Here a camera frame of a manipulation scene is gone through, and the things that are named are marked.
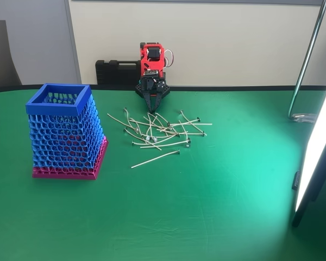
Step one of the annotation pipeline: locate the blue and magenta lattice basket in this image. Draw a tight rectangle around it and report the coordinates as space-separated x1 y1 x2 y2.
25 83 109 181

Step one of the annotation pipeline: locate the black plastic tool case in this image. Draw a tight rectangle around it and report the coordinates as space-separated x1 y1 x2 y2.
95 59 142 86

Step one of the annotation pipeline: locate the green cloth with black rim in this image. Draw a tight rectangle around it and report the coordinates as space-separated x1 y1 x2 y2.
0 84 326 261

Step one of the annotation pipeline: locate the chrome stand pole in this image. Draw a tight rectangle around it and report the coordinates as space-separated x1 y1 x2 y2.
287 0 326 124

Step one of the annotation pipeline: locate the bright LED light panel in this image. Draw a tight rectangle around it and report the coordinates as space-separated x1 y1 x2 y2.
291 70 326 228

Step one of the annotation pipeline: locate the red white black servo cable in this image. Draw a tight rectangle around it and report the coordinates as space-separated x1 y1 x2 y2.
164 48 177 67

